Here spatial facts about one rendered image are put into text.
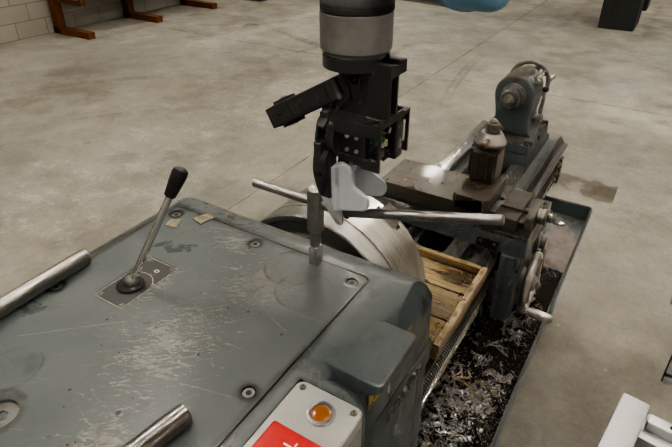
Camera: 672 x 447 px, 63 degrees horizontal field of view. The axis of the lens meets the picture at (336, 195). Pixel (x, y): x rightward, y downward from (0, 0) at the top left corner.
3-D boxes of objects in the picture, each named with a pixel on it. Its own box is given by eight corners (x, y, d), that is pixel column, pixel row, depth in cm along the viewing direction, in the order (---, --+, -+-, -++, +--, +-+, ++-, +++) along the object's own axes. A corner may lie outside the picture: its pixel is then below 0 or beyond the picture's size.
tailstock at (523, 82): (524, 169, 184) (541, 85, 170) (468, 155, 193) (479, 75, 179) (546, 138, 206) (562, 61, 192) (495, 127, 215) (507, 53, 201)
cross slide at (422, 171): (528, 237, 138) (531, 222, 136) (377, 193, 157) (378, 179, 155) (544, 208, 150) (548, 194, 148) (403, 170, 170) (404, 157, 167)
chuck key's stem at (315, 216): (304, 264, 74) (303, 188, 68) (313, 256, 75) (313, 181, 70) (317, 269, 73) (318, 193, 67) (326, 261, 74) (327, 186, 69)
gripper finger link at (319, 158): (323, 203, 62) (325, 130, 58) (312, 199, 63) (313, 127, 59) (345, 188, 66) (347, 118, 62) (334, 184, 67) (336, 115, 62)
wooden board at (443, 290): (437, 361, 110) (439, 346, 108) (291, 298, 127) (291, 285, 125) (485, 281, 132) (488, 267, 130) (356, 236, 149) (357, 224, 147)
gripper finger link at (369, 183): (378, 229, 67) (380, 163, 62) (337, 215, 69) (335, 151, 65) (390, 216, 69) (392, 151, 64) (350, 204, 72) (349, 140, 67)
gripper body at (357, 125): (377, 180, 58) (381, 69, 52) (309, 161, 62) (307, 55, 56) (408, 154, 64) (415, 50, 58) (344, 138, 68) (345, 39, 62)
